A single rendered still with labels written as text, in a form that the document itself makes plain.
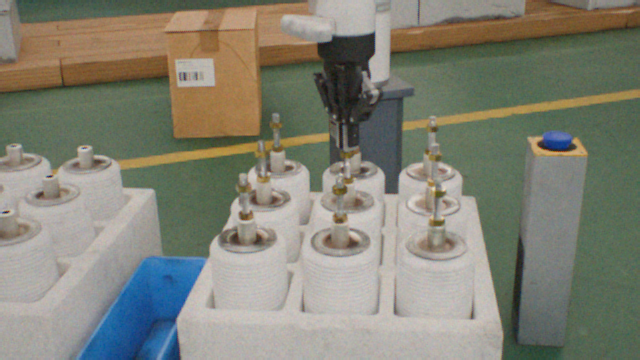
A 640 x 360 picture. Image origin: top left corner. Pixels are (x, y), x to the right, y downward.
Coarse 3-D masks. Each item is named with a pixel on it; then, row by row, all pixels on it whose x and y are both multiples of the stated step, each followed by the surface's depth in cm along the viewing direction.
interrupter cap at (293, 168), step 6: (270, 162) 115; (288, 162) 115; (294, 162) 115; (258, 168) 113; (270, 168) 114; (288, 168) 113; (294, 168) 113; (300, 168) 112; (258, 174) 111; (270, 174) 111; (276, 174) 111; (282, 174) 111; (288, 174) 110; (294, 174) 111
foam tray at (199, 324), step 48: (384, 240) 106; (480, 240) 105; (288, 288) 100; (384, 288) 94; (480, 288) 93; (192, 336) 89; (240, 336) 88; (288, 336) 87; (336, 336) 87; (384, 336) 86; (432, 336) 85; (480, 336) 84
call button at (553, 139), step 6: (546, 132) 103; (552, 132) 103; (558, 132) 103; (564, 132) 103; (546, 138) 101; (552, 138) 101; (558, 138) 101; (564, 138) 101; (570, 138) 101; (546, 144) 102; (552, 144) 101; (558, 144) 100; (564, 144) 100
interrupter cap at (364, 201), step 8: (360, 192) 104; (320, 200) 101; (328, 200) 101; (360, 200) 102; (368, 200) 101; (328, 208) 99; (344, 208) 99; (352, 208) 99; (360, 208) 99; (368, 208) 99
